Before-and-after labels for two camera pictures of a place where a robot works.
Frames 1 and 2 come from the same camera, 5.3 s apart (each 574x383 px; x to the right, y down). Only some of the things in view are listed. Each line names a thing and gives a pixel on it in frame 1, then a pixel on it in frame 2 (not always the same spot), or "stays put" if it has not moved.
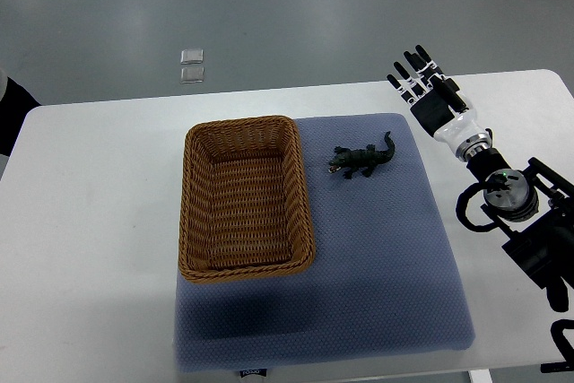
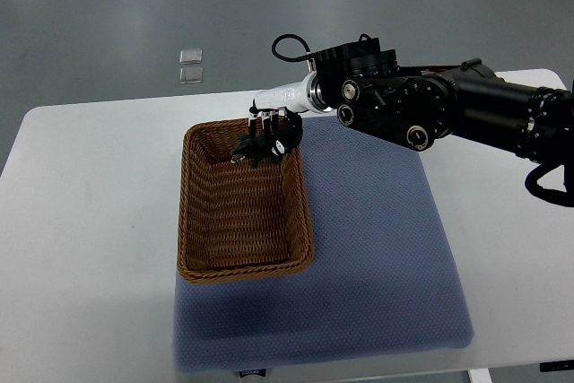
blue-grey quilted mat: x=387 y=281 stays put
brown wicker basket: x=245 y=204 stays put
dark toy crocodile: x=363 y=161 → x=257 y=149
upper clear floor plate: x=192 y=56 stays put
